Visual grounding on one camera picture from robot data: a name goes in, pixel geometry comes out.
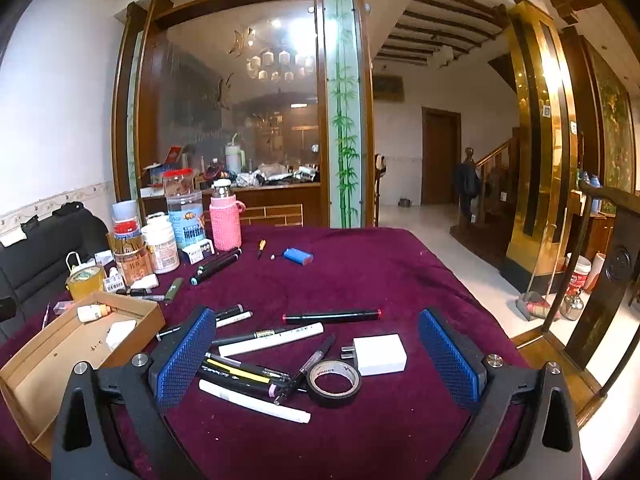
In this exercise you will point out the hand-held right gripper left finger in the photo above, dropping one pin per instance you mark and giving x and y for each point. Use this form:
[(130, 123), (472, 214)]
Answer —
[(185, 355)]

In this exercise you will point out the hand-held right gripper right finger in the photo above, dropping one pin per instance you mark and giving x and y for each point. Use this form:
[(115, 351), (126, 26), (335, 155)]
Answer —
[(447, 355)]

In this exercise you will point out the cardboard box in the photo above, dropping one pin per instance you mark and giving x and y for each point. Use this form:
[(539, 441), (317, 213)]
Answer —
[(50, 370)]

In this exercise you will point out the black tape roll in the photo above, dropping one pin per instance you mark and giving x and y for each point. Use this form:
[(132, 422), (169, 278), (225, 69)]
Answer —
[(317, 397)]

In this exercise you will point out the black and yellow pen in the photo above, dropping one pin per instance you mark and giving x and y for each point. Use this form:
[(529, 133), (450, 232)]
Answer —
[(235, 366)]

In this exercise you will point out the thin black and white pen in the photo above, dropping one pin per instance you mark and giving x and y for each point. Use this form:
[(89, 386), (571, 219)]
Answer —
[(235, 318)]

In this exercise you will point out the black pen with pink end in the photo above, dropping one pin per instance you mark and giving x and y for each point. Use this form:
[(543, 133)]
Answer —
[(240, 384)]

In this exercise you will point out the black marker with grey cap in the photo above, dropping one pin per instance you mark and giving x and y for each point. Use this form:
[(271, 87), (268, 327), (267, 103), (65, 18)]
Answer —
[(231, 310)]

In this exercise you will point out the green lighter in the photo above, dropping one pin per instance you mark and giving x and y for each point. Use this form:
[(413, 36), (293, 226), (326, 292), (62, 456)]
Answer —
[(174, 291)]

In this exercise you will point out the silver pen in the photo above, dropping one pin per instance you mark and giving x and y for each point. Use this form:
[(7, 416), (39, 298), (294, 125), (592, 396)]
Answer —
[(150, 298)]

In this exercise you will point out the white charger plug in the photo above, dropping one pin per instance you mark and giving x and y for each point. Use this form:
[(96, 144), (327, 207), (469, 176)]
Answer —
[(380, 355)]

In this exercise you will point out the black pen with gold band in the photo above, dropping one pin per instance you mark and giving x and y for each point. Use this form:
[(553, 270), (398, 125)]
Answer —
[(250, 336)]

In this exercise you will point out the white eraser block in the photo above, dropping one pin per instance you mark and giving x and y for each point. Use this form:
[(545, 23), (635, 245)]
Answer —
[(120, 332)]

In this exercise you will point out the plain white marker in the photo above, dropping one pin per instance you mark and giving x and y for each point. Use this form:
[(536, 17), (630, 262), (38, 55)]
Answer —
[(250, 400)]

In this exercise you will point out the white brush pen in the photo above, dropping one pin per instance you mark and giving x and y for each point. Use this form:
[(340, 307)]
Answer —
[(275, 340)]

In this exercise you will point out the red dustpan with broom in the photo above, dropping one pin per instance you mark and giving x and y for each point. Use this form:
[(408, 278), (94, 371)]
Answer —
[(532, 305)]

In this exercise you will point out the small labelled white bottle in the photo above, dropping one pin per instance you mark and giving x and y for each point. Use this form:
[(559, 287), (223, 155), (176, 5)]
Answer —
[(113, 280)]

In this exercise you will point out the small white dropper bottle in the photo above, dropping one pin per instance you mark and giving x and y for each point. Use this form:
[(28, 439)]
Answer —
[(90, 313)]

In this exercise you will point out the small white carton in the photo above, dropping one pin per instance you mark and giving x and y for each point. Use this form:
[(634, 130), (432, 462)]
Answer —
[(200, 251)]

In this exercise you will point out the orange tea tin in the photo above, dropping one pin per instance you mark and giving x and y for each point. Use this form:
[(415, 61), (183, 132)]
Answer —
[(130, 265)]

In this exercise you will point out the white pill bottle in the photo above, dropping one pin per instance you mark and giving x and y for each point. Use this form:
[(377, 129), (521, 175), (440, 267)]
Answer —
[(161, 247)]

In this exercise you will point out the yellow glue jar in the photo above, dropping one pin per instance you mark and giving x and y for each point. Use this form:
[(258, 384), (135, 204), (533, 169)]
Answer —
[(86, 285)]

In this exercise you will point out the burgundy velvet tablecloth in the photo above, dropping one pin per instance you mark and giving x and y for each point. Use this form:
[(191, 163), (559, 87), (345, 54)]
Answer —
[(360, 440)]

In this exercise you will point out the black marker with red caps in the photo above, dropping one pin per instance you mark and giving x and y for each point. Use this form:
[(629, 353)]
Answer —
[(330, 316)]

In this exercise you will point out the clear black gel pen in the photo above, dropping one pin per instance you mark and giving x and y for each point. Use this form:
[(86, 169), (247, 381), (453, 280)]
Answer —
[(312, 362)]

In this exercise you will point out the small yellow screwdriver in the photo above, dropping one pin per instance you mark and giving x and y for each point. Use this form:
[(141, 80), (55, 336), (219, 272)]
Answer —
[(261, 249)]

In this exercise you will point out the wooden staircase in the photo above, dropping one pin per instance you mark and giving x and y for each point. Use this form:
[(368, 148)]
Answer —
[(487, 230)]

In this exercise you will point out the silver kettle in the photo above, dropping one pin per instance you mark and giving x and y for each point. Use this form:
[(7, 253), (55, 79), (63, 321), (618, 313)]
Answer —
[(572, 307)]

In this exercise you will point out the bottle in pink knit sleeve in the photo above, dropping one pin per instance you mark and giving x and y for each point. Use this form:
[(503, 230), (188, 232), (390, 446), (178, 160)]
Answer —
[(225, 225)]

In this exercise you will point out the clear jar with red lid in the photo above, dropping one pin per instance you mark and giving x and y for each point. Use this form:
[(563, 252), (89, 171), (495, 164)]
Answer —
[(185, 210)]

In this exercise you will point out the white bucket with red label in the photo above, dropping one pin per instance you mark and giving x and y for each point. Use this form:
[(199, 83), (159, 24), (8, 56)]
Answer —
[(580, 272)]

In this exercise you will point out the small grey floor bowl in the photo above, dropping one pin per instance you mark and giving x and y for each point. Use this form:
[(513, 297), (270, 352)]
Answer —
[(405, 203)]

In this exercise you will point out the black sofa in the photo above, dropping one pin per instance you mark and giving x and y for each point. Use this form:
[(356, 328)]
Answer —
[(45, 255)]

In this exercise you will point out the dark hanging jacket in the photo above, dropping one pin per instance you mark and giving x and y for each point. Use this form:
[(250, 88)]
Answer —
[(466, 180)]

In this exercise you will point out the wooden cabinet counter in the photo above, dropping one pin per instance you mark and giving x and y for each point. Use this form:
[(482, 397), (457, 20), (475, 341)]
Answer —
[(280, 205)]

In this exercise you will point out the dark wooden chair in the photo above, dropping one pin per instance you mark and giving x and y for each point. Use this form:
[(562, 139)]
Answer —
[(617, 260)]

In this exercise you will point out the brown wooden door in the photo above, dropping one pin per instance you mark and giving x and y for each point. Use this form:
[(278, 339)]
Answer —
[(440, 160)]

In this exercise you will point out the white tumbler with straw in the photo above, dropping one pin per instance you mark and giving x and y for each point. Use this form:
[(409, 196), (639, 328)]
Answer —
[(233, 157)]

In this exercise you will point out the gold mirrored pillar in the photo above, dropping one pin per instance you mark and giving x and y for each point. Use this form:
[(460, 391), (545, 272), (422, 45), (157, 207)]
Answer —
[(540, 135)]

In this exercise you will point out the bamboo painted glass panel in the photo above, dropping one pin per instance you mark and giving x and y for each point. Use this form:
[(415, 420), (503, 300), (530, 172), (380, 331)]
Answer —
[(345, 110)]

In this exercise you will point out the framed landscape painting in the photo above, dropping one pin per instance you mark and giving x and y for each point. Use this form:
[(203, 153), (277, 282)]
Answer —
[(615, 120)]

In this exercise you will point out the small framed wall picture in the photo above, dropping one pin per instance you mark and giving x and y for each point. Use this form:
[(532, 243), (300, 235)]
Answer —
[(388, 88)]

